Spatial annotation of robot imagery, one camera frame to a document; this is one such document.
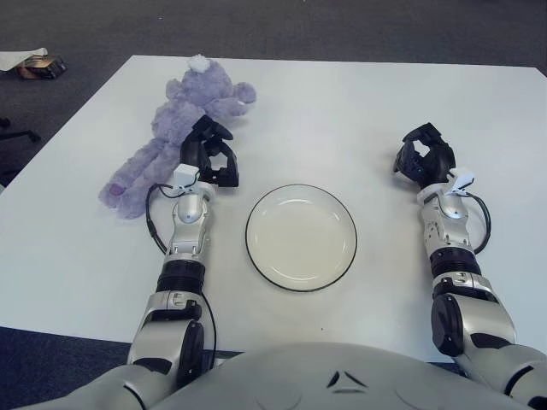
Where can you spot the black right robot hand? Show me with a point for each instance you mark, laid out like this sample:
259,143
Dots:
440,158

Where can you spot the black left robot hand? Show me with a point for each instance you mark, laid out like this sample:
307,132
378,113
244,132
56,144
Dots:
190,149

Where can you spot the purple plush bunny doll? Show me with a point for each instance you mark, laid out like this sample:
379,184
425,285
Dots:
184,111

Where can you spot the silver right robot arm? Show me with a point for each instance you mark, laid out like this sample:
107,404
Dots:
440,226

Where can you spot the white plate with black rim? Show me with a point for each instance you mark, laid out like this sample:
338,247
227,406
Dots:
299,239

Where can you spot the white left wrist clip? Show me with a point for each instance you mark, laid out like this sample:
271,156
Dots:
186,175

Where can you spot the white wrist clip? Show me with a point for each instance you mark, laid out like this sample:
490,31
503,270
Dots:
459,179
186,175

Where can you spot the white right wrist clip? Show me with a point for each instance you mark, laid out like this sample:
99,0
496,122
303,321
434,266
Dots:
459,179

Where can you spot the brown box on floor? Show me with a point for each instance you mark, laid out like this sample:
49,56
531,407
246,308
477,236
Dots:
42,67

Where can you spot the black office chair base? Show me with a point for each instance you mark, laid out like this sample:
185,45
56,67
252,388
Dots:
17,134

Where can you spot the white crumpled paper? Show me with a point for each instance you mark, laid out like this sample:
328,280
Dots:
17,57

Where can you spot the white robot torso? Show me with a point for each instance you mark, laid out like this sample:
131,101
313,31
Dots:
342,380

